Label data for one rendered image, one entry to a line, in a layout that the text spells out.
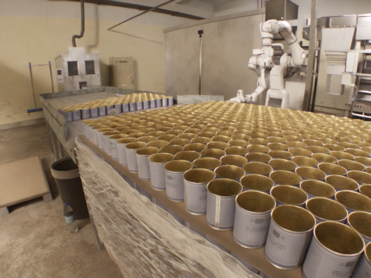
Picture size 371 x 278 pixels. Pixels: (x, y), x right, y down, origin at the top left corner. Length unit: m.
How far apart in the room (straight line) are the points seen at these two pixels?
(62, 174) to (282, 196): 1.92
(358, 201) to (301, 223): 0.14
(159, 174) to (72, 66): 5.89
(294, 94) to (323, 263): 3.22
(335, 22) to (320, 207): 3.19
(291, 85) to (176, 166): 3.07
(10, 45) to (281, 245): 7.68
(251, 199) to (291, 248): 0.12
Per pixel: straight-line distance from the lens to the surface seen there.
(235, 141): 0.69
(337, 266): 0.34
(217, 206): 0.40
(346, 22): 3.46
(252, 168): 0.53
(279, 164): 0.57
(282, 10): 3.06
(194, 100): 2.22
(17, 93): 7.65
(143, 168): 0.59
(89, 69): 6.42
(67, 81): 6.28
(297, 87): 3.45
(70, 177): 2.12
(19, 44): 7.70
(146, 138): 0.75
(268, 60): 1.37
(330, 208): 0.43
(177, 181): 0.48
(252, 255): 0.39
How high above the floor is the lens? 1.43
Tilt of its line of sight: 18 degrees down
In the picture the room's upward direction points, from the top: straight up
